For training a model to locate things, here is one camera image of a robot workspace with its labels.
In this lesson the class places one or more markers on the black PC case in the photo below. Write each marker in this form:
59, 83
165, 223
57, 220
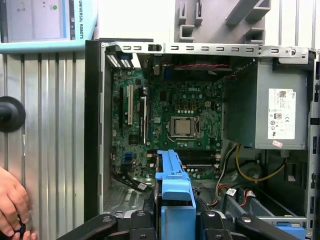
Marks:
93, 125

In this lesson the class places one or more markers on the metal socket cover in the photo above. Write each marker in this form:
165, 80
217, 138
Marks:
172, 127

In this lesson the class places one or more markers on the black round knob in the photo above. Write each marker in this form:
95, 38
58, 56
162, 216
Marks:
12, 115

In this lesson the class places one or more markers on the hard disk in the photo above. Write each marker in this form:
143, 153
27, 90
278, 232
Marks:
175, 190

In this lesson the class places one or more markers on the grey power supply unit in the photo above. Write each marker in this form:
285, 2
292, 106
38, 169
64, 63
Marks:
250, 112

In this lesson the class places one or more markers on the blue plastic latch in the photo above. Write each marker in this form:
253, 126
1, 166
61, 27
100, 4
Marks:
292, 231

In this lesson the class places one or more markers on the pale blue teach pendant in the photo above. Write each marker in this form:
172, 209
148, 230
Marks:
37, 48

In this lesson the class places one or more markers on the black graphics card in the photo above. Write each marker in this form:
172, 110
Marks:
143, 120

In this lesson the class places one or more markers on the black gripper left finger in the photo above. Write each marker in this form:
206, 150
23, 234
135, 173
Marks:
142, 227

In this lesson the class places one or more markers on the CPU socket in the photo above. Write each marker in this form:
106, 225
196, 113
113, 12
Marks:
196, 127

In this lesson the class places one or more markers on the grey parts rack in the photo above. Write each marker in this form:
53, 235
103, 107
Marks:
212, 30

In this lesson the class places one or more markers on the black expansion slot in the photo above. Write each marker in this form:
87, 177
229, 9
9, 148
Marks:
121, 107

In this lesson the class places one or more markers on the metal drive cage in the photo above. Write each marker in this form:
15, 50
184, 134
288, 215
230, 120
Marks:
262, 207

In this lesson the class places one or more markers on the person's hand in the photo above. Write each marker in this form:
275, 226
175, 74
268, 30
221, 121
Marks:
12, 200

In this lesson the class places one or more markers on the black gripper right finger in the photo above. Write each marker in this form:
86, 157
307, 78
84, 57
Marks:
212, 227

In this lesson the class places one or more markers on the green motherboard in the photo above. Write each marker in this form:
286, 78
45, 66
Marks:
175, 95

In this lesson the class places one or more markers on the white expansion slot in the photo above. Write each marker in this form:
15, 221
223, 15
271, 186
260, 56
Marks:
130, 105

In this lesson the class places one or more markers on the silver CPU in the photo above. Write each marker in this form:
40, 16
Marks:
183, 127

